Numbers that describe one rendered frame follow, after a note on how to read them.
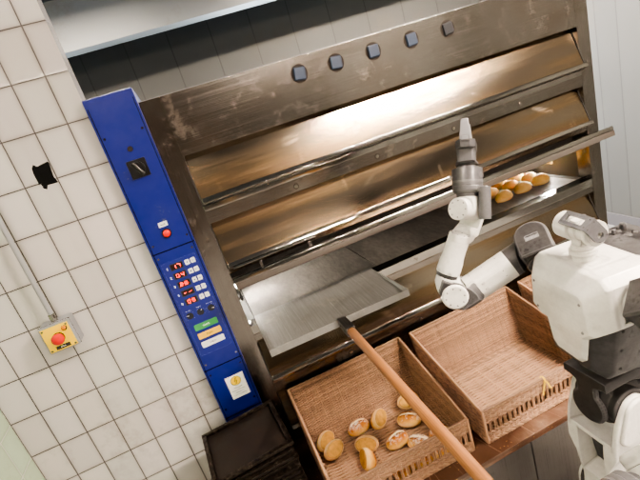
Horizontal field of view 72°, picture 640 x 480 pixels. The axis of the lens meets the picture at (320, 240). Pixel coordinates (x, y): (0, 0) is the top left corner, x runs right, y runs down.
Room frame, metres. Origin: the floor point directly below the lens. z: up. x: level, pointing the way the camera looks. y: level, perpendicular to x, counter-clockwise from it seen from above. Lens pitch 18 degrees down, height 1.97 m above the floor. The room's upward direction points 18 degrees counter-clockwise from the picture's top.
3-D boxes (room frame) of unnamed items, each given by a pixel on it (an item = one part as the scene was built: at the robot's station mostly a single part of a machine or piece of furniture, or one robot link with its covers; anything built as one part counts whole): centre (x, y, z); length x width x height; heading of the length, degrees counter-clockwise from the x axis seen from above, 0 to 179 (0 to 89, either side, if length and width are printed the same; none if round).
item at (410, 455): (1.45, 0.01, 0.72); 0.56 x 0.49 x 0.28; 104
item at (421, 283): (1.84, -0.50, 1.02); 1.79 x 0.11 x 0.19; 104
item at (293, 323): (1.58, 0.05, 1.19); 0.55 x 0.36 x 0.03; 103
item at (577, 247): (0.97, -0.60, 1.47); 0.10 x 0.07 x 0.09; 5
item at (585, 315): (0.97, -0.67, 1.27); 0.34 x 0.30 x 0.36; 5
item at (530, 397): (1.58, -0.58, 0.72); 0.56 x 0.49 x 0.28; 104
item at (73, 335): (1.44, 0.95, 1.46); 0.10 x 0.07 x 0.10; 104
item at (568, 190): (1.86, -0.49, 1.16); 1.80 x 0.06 x 0.04; 104
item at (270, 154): (1.84, -0.50, 1.80); 1.79 x 0.11 x 0.19; 104
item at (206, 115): (1.86, -0.49, 1.99); 1.80 x 0.08 x 0.21; 104
